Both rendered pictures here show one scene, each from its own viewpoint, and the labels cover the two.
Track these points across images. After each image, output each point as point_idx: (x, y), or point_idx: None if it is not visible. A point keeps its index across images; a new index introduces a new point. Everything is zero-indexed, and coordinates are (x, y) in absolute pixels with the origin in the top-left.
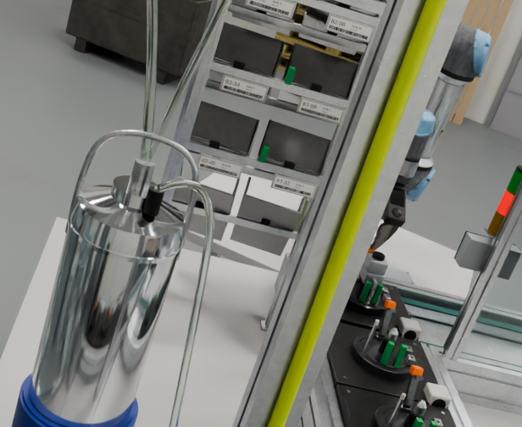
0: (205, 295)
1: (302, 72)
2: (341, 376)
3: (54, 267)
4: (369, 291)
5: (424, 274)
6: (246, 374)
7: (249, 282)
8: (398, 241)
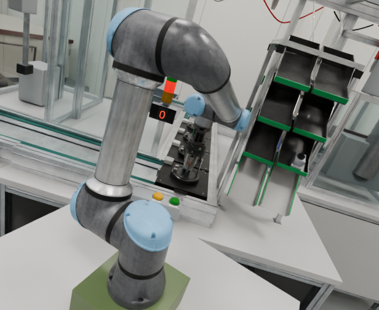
0: (247, 221)
1: (290, 88)
2: (208, 154)
3: (313, 237)
4: None
5: (57, 245)
6: (227, 185)
7: (224, 230)
8: (26, 307)
